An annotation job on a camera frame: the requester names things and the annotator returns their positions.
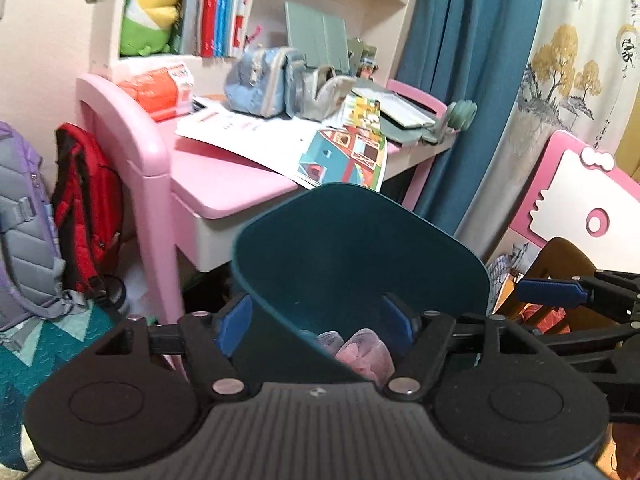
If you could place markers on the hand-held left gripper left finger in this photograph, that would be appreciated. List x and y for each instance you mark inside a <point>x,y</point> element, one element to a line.
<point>239,324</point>

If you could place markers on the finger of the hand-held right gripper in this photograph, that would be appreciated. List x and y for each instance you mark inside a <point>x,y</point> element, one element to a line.
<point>590,342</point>
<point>550,290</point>

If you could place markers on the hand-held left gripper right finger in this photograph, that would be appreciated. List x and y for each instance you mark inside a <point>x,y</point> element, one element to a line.
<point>400,319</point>

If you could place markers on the dark teal trash bin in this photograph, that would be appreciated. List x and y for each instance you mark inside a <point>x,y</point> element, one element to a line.
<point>350,240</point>

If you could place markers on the brown wooden chair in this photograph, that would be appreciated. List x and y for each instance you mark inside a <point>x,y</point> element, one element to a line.
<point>560,260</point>

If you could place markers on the crumpled plastic waste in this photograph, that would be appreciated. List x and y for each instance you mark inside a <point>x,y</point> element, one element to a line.
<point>367,352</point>

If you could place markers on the pink white board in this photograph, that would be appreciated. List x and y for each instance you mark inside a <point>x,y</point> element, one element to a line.
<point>575,195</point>

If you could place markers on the pink desk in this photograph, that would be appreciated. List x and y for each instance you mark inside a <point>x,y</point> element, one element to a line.
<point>225,195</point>

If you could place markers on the dark green folder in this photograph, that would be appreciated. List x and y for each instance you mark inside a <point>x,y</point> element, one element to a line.
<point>400,132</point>

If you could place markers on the white paper sheets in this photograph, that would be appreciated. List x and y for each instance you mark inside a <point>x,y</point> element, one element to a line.
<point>240,135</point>

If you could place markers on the red black backpack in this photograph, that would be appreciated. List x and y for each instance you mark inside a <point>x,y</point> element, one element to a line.
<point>85,200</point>

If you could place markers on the teal patterned floor mat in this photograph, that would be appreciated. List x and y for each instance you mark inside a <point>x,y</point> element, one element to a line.
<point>45,375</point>

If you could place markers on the purple grey backpack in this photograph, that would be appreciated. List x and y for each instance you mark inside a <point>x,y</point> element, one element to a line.
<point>25,240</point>

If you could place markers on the grey pouch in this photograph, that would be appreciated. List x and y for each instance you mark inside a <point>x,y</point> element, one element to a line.
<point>325,92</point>

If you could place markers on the teal curtain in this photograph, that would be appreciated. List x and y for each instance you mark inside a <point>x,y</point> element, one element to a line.
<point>475,60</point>

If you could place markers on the light blue pouch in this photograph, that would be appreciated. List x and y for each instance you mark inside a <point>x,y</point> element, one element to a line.
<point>255,80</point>

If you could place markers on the orange white package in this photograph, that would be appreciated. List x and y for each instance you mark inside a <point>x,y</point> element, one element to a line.
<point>152,87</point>

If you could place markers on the tree printed curtain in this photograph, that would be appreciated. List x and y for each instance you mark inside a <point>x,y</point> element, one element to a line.
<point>575,35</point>

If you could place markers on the green tablet case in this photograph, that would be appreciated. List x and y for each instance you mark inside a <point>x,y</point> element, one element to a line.
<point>317,35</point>

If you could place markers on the white book with red label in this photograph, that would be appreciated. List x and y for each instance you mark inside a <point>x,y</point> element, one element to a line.
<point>245,10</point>

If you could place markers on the yellow green plush toy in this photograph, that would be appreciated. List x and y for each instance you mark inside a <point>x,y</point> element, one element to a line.
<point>150,10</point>

